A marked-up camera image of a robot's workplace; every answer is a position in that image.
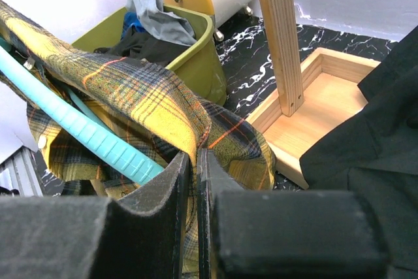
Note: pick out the wooden clothes rack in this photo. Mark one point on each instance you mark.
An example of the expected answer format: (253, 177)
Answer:
(312, 96)

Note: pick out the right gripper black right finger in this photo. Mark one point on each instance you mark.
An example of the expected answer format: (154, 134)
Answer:
(284, 234)

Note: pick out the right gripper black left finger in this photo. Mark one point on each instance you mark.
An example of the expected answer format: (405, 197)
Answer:
(138, 236)

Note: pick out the aluminium table frame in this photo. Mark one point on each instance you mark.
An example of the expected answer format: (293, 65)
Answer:
(18, 175)

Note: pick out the yellow plaid shirt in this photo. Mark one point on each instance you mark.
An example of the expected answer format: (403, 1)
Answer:
(147, 106)

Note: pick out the grey garment in bin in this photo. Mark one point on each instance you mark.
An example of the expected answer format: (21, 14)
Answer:
(164, 26)

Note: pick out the olive green laundry bin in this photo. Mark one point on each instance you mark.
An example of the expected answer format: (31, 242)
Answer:
(199, 66)

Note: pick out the blue garment in bin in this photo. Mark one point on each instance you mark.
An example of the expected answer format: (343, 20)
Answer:
(130, 20)

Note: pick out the black hanging shirt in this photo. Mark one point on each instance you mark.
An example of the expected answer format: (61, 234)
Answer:
(374, 153)

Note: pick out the teal plastic hanger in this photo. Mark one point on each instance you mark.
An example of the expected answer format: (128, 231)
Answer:
(81, 123)

